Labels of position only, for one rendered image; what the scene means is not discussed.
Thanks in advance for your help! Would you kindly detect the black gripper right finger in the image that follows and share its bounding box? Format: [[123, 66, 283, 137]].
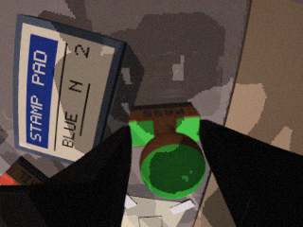
[[198, 120, 303, 227]]

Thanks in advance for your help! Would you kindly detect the cream paper card taped down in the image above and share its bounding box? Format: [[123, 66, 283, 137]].
[[121, 194, 194, 227]]

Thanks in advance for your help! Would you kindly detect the tan clipboard with silver clip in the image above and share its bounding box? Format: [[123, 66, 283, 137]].
[[192, 0, 303, 227]]

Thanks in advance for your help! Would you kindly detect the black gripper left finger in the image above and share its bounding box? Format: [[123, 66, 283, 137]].
[[0, 125, 132, 227]]

